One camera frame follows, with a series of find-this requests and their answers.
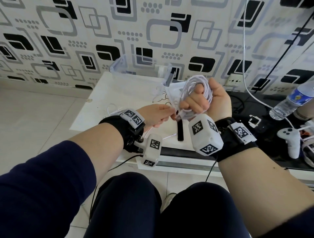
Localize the thin black cable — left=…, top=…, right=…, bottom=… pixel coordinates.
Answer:
left=230, top=94, right=246, bottom=114

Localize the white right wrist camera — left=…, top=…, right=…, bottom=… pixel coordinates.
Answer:
left=188, top=114, right=224, bottom=157

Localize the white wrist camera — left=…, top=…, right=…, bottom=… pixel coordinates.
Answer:
left=141, top=133, right=163, bottom=167
left=188, top=114, right=224, bottom=157

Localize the black right camera cable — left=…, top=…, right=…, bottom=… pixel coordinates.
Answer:
left=205, top=159, right=219, bottom=184

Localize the white shoe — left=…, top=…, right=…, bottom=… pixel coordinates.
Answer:
left=161, top=192, right=178, bottom=213

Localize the person's left hand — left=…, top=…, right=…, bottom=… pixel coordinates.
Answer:
left=137, top=104, right=178, bottom=133

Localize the dark blue right sleeve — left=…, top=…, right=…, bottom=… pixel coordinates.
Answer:
left=259, top=205, right=314, bottom=238

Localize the clear plastic water bottle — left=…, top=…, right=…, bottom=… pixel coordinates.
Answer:
left=269, top=82, right=314, bottom=121

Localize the white low table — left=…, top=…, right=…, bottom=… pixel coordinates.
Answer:
left=70, top=71, right=214, bottom=170

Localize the black left wrist strap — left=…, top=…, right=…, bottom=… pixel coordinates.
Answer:
left=99, top=109, right=146, bottom=152

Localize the white headset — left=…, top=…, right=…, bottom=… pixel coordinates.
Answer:
left=299, top=121, right=314, bottom=168

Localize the small white frame clip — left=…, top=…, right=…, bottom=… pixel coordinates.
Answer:
left=248, top=114, right=262, bottom=128

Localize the black left camera cable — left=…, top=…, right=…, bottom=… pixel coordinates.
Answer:
left=89, top=154, right=144, bottom=222

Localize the person's left leg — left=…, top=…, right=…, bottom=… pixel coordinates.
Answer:
left=83, top=171, right=162, bottom=238

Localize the black camera cable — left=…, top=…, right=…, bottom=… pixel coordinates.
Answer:
left=205, top=159, right=219, bottom=184
left=89, top=154, right=144, bottom=222

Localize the person's right hand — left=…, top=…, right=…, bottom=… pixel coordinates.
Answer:
left=178, top=77, right=233, bottom=122

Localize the white hanging wall cable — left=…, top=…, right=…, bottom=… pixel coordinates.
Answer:
left=241, top=0, right=296, bottom=130

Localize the white box lid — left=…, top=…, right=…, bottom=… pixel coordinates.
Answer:
left=165, top=81, right=194, bottom=111

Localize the black glass top cabinet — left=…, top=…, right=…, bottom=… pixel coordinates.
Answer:
left=136, top=89, right=314, bottom=182

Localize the clear plastic storage box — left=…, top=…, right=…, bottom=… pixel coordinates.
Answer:
left=109, top=54, right=173, bottom=86

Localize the dark blue left sleeve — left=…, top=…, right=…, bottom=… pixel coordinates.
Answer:
left=0, top=140, right=96, bottom=238

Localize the white USB cable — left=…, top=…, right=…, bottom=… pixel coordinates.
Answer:
left=151, top=75, right=214, bottom=140

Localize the black hanging wall cable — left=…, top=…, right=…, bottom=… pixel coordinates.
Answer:
left=254, top=16, right=314, bottom=95

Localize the thin white earphone cable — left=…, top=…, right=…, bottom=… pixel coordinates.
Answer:
left=107, top=103, right=123, bottom=117

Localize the person's right forearm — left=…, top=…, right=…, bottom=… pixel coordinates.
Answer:
left=218, top=140, right=314, bottom=232

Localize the black velcro strap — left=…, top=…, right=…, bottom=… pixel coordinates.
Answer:
left=176, top=115, right=185, bottom=142

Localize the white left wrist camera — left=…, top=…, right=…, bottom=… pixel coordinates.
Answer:
left=141, top=133, right=163, bottom=167

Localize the white wall socket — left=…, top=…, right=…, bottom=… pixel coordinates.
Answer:
left=225, top=75, right=242, bottom=88

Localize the white game controller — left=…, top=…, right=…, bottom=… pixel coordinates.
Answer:
left=276, top=127, right=301, bottom=159

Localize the dark blue sleeve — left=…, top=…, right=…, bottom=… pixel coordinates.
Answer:
left=259, top=205, right=314, bottom=238
left=0, top=140, right=96, bottom=238

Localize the person's left forearm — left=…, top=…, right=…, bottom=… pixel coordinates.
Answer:
left=68, top=122, right=124, bottom=187

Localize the person's right leg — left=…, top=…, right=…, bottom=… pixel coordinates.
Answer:
left=161, top=181, right=251, bottom=238

